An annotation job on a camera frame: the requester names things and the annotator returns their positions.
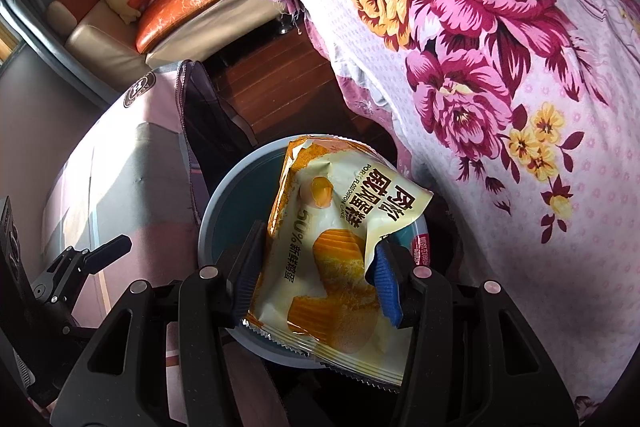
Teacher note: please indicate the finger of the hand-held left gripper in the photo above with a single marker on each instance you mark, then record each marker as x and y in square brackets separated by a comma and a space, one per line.
[100, 254]

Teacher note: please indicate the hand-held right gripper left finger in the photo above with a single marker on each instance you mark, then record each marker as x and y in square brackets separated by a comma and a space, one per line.
[245, 272]

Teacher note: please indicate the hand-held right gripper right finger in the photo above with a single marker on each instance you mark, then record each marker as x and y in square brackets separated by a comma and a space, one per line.
[387, 287]

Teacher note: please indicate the teal round bin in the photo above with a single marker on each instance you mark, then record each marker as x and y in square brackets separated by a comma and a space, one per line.
[225, 207]

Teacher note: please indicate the yellow cake packet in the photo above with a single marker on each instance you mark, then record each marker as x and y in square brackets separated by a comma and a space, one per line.
[330, 217]

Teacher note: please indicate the pink floral bed sheet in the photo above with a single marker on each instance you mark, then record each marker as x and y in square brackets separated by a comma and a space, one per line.
[475, 57]

